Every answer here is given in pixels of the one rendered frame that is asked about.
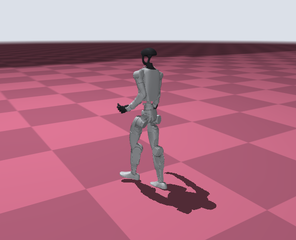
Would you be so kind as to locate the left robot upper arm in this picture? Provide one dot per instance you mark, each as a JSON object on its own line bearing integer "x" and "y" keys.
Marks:
{"x": 138, "y": 76}

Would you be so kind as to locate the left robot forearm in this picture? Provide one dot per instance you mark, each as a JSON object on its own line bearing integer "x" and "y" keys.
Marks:
{"x": 135, "y": 102}

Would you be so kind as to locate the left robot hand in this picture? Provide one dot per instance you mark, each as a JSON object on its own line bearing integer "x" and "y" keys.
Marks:
{"x": 122, "y": 108}

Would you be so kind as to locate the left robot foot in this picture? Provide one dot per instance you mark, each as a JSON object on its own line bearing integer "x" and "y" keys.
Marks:
{"x": 127, "y": 174}

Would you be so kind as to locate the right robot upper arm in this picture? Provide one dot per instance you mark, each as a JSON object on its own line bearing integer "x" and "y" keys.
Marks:
{"x": 161, "y": 76}

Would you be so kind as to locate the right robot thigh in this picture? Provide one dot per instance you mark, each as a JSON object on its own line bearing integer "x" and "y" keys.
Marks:
{"x": 153, "y": 135}

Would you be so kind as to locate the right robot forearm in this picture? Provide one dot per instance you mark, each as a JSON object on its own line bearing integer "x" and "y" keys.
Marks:
{"x": 155, "y": 103}

